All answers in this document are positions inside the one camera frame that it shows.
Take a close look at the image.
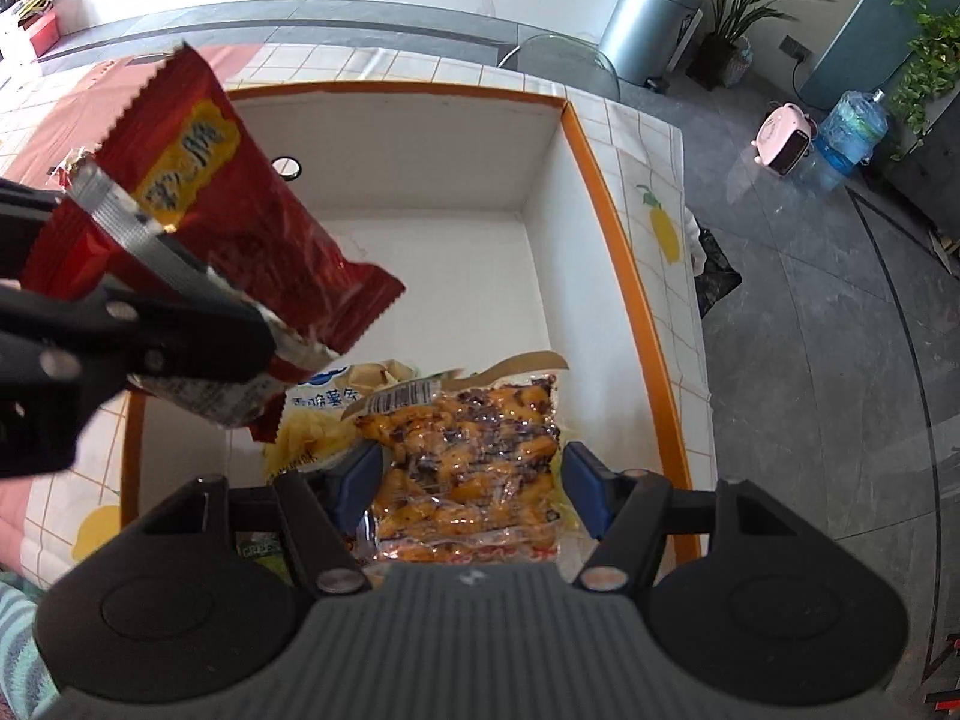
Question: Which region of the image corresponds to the orange cardboard box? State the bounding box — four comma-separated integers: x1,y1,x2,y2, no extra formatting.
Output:
118,78,703,568

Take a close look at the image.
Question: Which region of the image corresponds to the pink small heater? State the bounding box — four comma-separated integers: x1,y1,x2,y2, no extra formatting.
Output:
752,103,817,177

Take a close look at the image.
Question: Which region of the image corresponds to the silver trash bin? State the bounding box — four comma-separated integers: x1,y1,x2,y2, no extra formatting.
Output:
599,0,701,86

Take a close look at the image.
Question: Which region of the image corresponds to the green raisin bag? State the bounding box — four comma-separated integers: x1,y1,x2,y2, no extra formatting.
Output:
236,532,283,561

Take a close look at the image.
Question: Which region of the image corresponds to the yellow snack bag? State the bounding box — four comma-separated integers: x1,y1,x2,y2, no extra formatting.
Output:
262,359,418,481

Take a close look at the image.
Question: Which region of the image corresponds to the pink checkered tablecloth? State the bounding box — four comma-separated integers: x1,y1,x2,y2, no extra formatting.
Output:
2,47,713,588

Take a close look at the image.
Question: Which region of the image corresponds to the clear peanut snack bag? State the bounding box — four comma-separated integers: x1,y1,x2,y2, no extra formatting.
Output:
347,351,571,564

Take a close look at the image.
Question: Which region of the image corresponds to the blue water jug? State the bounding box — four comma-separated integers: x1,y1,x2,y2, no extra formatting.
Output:
796,88,889,193

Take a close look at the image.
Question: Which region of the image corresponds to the red storage box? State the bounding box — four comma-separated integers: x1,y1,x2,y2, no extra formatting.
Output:
21,10,60,60

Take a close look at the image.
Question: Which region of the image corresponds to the potted green plant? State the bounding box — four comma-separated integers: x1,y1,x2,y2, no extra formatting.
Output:
686,0,833,91

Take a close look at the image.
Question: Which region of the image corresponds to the hanging ivy plant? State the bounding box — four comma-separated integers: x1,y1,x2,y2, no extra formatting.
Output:
889,0,958,161

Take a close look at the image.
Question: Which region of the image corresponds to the red snack bag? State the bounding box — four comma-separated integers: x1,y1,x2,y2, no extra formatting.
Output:
21,46,405,427

